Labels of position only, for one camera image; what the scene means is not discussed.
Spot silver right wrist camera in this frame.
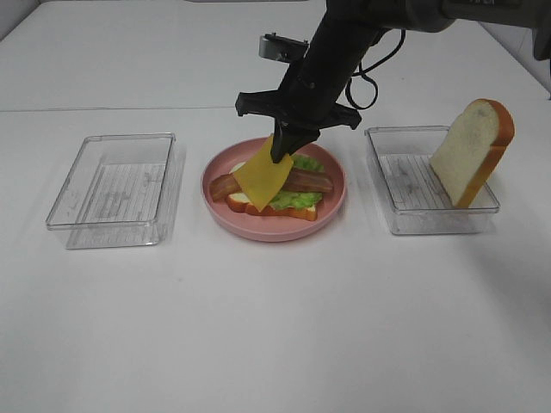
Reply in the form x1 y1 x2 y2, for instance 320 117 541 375
258 33 309 64

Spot pink bacon strip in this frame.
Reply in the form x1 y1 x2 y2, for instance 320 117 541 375
282 168 333 194

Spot green lettuce leaf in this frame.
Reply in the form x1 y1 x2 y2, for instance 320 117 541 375
267 154 333 211

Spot clear plastic tray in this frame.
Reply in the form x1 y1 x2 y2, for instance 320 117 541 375
46 133 179 250
365 126 500 236

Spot pink round plate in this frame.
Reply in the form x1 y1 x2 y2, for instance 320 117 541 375
201 138 347 242

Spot dark bacon strip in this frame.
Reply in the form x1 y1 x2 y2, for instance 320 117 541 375
209 174 241 202

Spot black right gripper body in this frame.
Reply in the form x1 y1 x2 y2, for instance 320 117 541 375
235 55 361 134

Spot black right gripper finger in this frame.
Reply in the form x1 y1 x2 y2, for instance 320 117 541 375
284 125 319 155
270 119 288 163

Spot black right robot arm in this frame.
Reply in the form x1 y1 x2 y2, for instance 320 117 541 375
235 0 550 163

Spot right clear plastic tray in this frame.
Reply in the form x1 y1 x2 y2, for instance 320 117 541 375
365 126 500 236

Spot yellow cheese slice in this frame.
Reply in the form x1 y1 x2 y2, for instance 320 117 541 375
232 134 294 212

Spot bread slice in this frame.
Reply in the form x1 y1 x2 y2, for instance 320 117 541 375
430 99 515 208
224 162 318 221

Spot left clear plastic tray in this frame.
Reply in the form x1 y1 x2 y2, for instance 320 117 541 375
46 133 179 250

